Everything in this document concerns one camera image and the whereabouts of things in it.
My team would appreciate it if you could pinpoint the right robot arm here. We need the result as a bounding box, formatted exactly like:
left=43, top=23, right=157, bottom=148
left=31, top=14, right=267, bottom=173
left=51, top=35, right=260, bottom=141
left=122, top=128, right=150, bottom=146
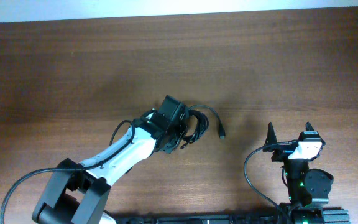
left=263, top=123, right=334, bottom=223

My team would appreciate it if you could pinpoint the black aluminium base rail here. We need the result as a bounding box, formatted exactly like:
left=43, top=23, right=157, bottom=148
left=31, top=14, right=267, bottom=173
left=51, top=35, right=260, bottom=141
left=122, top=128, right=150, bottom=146
left=99, top=209, right=351, bottom=224

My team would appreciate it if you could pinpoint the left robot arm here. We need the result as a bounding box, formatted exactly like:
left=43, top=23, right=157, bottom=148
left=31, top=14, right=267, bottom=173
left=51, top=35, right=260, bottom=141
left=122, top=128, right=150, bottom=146
left=32, top=95, right=189, bottom=223

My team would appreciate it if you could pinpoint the thick black usb cable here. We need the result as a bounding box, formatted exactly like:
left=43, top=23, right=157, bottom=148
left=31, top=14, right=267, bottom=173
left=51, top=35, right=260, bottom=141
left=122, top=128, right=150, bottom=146
left=181, top=104, right=226, bottom=146

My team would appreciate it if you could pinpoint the right camera cable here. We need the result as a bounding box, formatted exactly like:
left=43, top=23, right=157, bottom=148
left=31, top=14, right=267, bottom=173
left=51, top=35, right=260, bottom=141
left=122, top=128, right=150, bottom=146
left=243, top=141, right=299, bottom=218

